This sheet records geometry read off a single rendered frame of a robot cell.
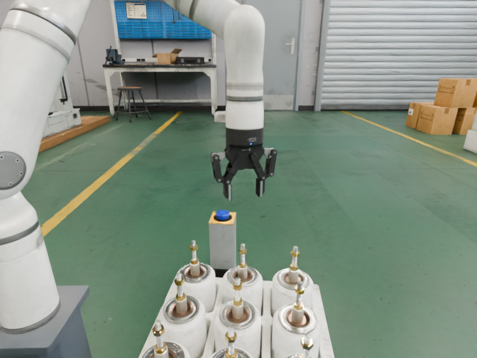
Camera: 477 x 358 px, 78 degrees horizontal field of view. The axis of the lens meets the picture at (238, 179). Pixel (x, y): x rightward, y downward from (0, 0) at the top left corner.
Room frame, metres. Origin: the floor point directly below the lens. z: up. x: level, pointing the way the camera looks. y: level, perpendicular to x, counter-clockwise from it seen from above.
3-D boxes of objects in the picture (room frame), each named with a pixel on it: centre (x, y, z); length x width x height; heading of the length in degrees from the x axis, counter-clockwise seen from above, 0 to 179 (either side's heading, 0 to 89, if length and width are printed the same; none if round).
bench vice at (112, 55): (4.57, 1.78, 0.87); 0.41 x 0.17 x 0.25; 1
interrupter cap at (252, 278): (0.58, -0.01, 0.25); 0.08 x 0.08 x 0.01
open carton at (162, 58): (4.99, 1.11, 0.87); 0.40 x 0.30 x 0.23; 77
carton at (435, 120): (3.49, -2.32, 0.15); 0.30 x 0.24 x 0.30; 0
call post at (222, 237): (0.76, 0.05, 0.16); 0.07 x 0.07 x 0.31; 84
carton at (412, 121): (3.82, -2.36, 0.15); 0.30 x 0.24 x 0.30; 90
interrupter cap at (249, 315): (0.47, 0.00, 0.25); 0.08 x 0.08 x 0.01
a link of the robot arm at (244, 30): (0.58, -0.01, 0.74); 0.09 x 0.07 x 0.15; 176
